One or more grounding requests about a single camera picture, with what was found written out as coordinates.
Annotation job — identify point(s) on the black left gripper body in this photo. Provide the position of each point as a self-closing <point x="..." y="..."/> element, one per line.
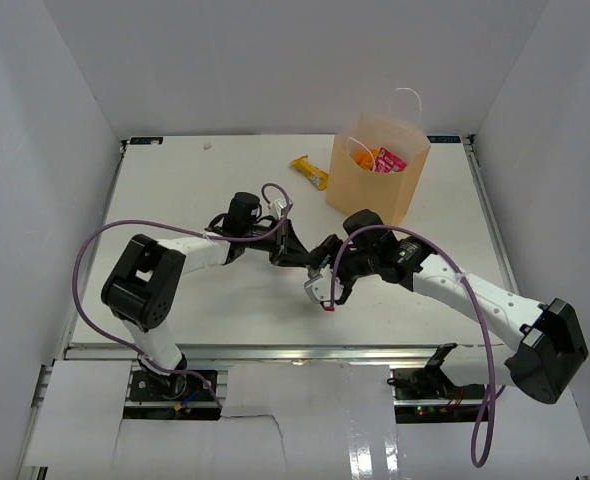
<point x="276" y="243"/>

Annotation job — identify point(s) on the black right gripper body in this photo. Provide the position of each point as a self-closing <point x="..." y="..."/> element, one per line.
<point x="349" y="265"/>

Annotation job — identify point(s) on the orange yellow snack bag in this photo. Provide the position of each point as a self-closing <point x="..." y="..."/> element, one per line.
<point x="366" y="159"/>

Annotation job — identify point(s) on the pink red snack packet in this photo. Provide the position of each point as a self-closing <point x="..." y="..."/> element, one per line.
<point x="387" y="162"/>

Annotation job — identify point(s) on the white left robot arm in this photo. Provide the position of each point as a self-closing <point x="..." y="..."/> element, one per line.
<point x="142" y="285"/>

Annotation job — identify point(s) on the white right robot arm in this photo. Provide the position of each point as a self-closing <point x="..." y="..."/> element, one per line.
<point x="534" y="346"/>

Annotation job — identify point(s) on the brown paper bag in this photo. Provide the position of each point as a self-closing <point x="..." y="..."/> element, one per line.
<point x="351" y="188"/>

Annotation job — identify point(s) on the yellow snack bar wrapper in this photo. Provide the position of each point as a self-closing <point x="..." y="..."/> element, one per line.
<point x="319" y="178"/>

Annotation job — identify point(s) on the right blue corner label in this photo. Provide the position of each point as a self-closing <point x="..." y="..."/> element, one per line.
<point x="444" y="139"/>

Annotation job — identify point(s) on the blue corner label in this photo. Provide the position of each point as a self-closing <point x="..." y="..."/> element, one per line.
<point x="444" y="139"/>
<point x="145" y="141"/>

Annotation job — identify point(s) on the left blue corner label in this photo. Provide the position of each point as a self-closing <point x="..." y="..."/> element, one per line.
<point x="145" y="141"/>

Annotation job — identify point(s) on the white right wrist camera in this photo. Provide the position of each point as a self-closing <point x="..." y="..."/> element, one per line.
<point x="318" y="287"/>

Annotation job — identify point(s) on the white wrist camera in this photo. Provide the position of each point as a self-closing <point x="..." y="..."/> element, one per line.
<point x="318" y="287"/>
<point x="279" y="208"/>

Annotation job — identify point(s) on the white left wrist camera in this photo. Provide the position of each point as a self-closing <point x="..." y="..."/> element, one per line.
<point x="279" y="208"/>

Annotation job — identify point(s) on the aluminium table frame rail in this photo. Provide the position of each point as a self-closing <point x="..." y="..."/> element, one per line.
<point x="388" y="354"/>

